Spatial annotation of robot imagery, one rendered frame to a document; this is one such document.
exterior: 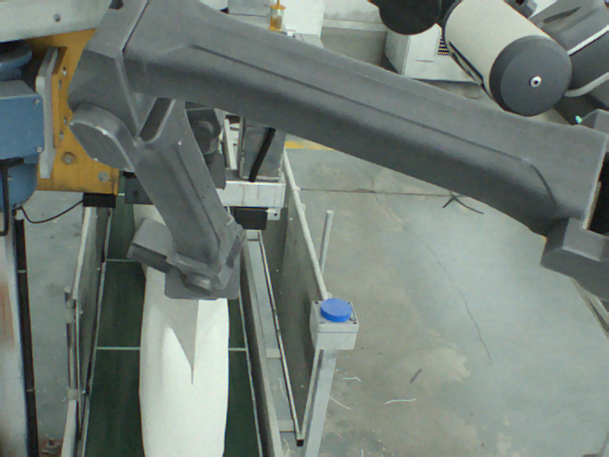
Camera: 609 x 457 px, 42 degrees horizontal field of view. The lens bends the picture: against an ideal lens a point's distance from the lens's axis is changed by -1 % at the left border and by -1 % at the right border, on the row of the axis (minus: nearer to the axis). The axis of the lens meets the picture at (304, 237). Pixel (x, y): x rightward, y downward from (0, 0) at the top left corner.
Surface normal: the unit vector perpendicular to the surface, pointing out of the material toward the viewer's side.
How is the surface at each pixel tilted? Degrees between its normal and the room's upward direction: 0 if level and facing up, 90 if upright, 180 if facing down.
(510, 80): 90
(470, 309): 0
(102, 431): 0
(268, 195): 90
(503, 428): 0
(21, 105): 90
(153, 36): 41
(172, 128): 92
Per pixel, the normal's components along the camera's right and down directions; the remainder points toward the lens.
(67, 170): 0.14, 0.52
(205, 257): -0.30, 0.80
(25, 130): 0.54, 0.48
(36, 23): 0.73, 0.43
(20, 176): 0.87, 0.36
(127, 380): 0.13, -0.85
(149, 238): 0.15, -0.29
